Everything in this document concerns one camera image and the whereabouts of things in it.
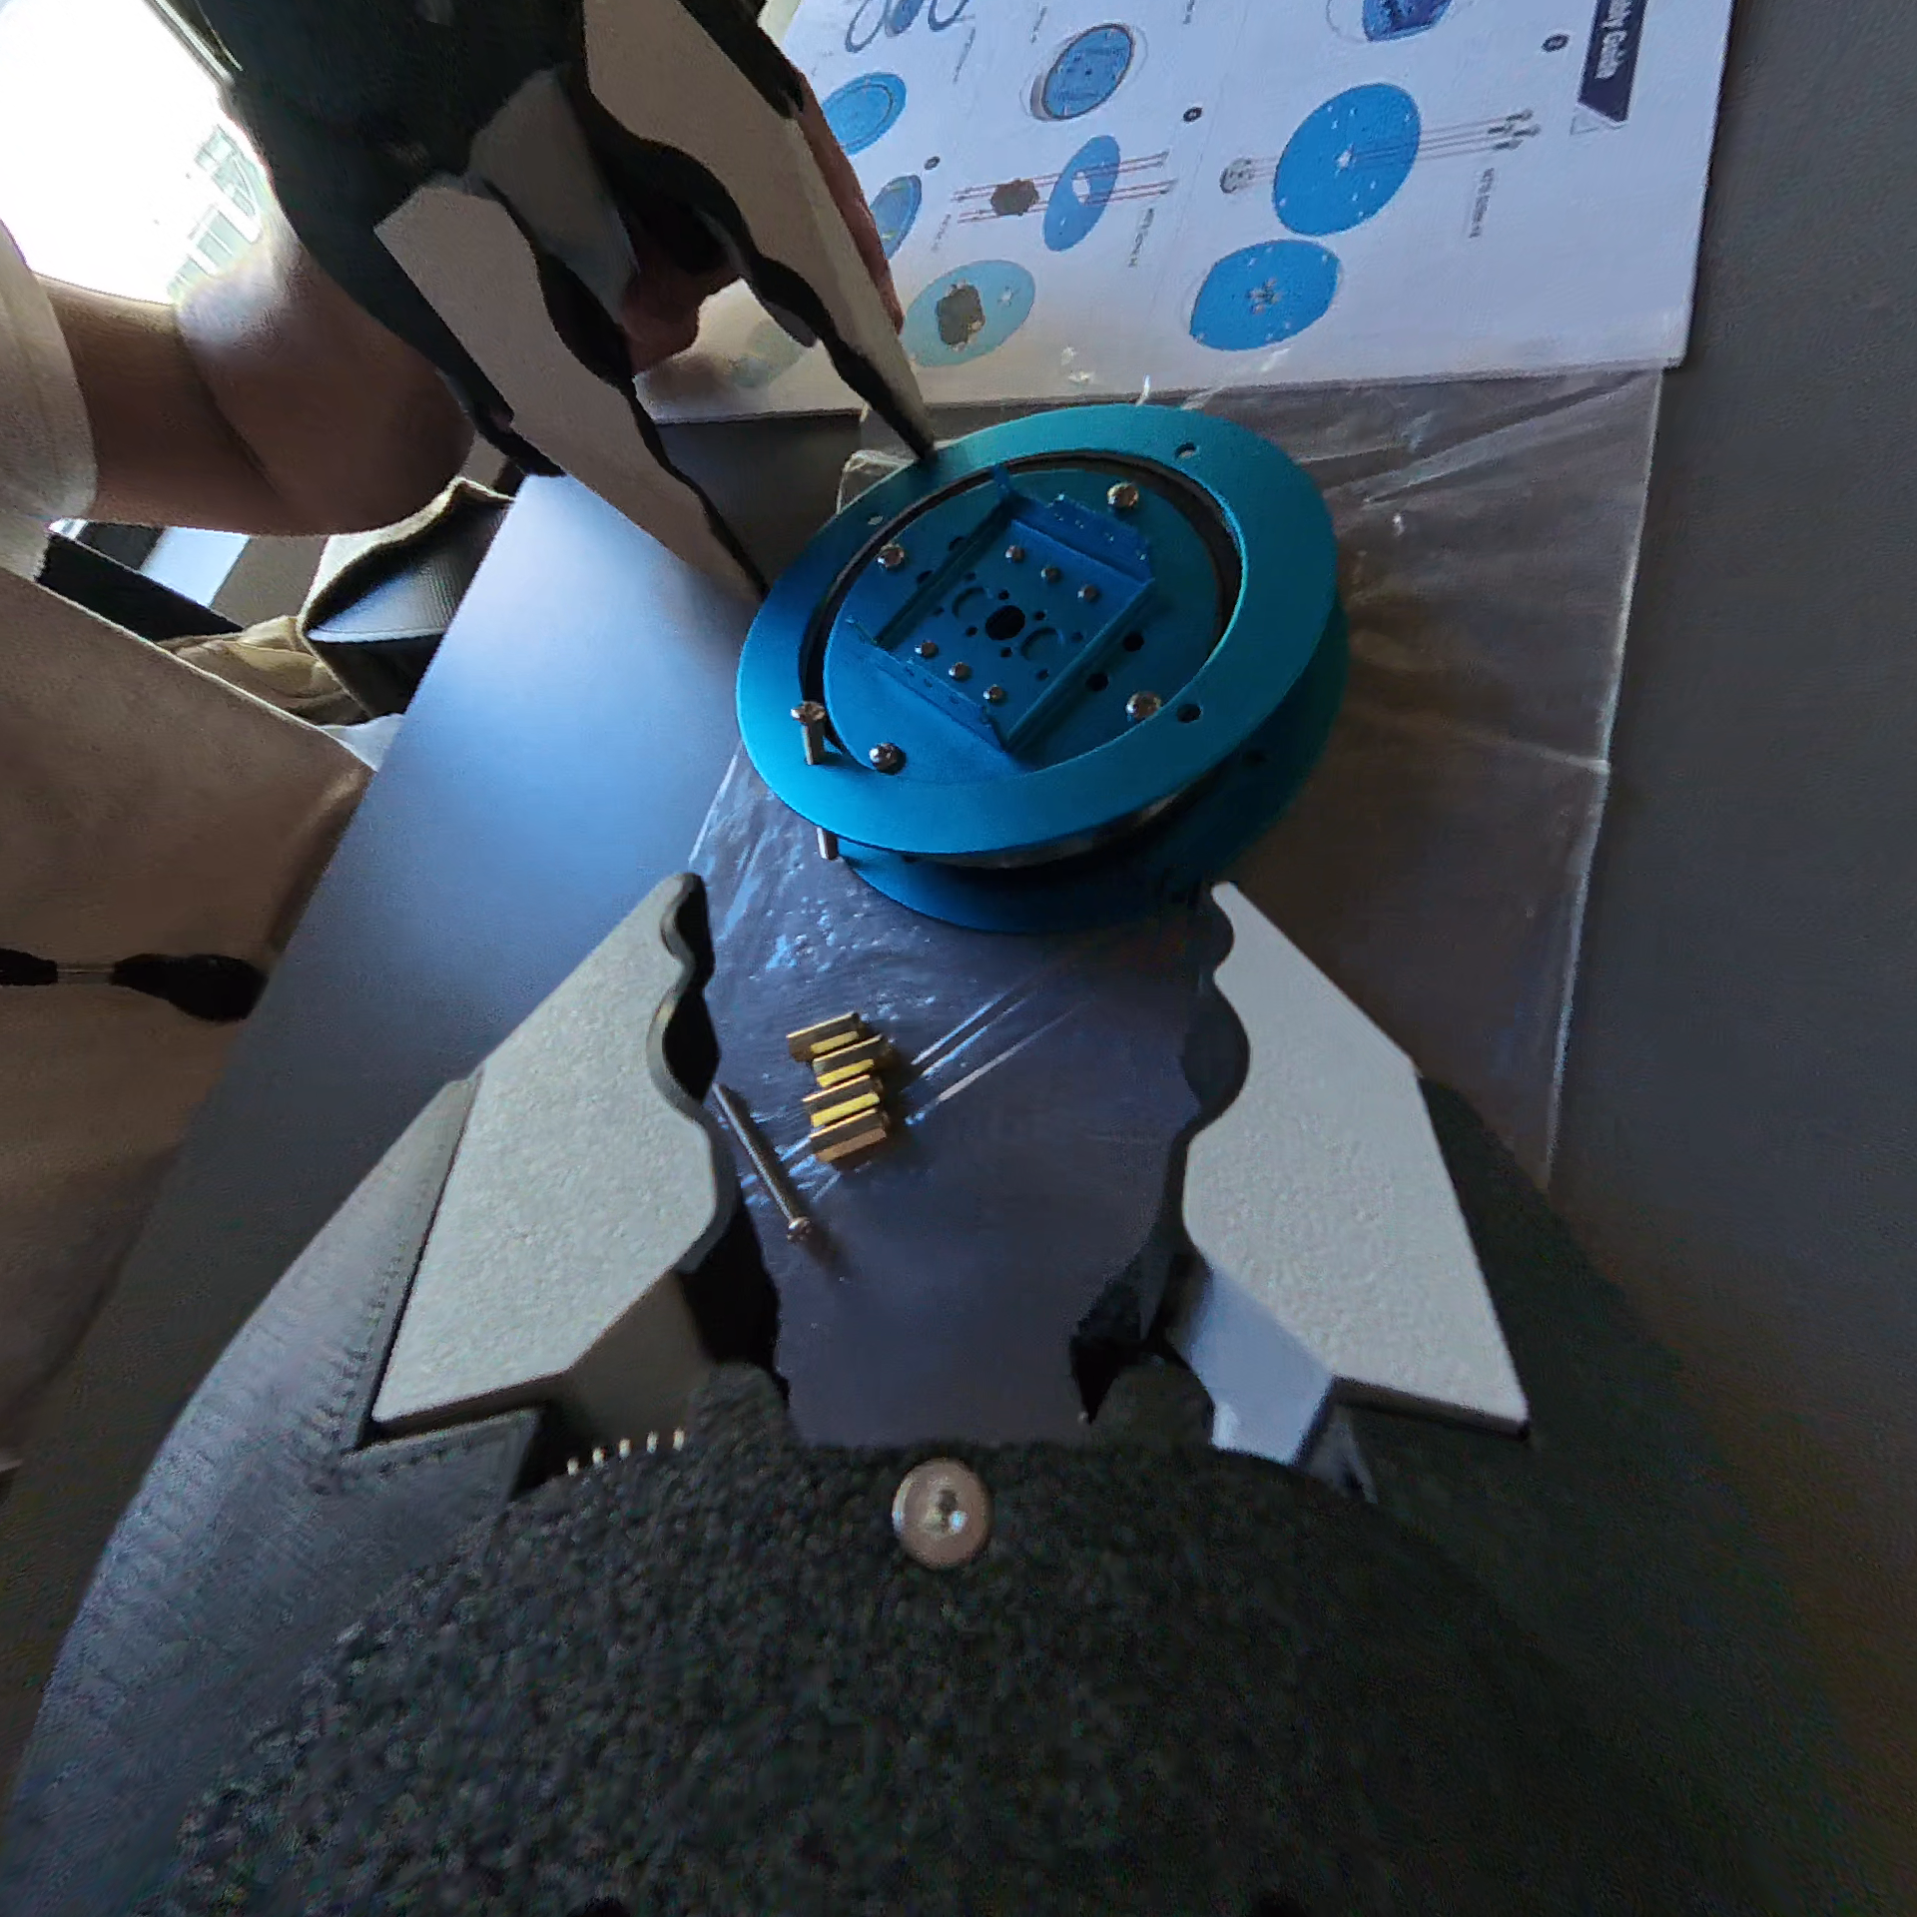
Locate round bearing with blue bracket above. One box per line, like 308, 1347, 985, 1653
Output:
816, 449, 1249, 873

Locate large clear plastic bag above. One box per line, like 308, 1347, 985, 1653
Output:
681, 368, 1668, 1351

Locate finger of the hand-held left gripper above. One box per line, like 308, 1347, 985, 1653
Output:
373, 172, 774, 601
477, 0, 938, 460

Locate person's khaki trousers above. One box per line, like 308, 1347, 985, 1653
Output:
157, 477, 519, 729

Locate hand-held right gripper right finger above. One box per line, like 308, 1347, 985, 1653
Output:
1077, 883, 1530, 1468

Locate assembly manual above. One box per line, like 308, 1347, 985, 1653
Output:
641, 0, 1738, 425

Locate person's left hand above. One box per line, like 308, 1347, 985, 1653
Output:
621, 102, 913, 374

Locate person's left forearm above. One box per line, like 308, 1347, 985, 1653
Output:
54, 225, 488, 538

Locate large window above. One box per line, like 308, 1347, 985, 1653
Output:
0, 0, 294, 309

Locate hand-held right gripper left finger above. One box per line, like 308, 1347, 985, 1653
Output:
373, 873, 793, 1441

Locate grey desk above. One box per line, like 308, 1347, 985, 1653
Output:
31, 0, 1917, 1650

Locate teal metal ring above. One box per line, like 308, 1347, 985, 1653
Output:
835, 592, 1354, 937
738, 404, 1337, 879

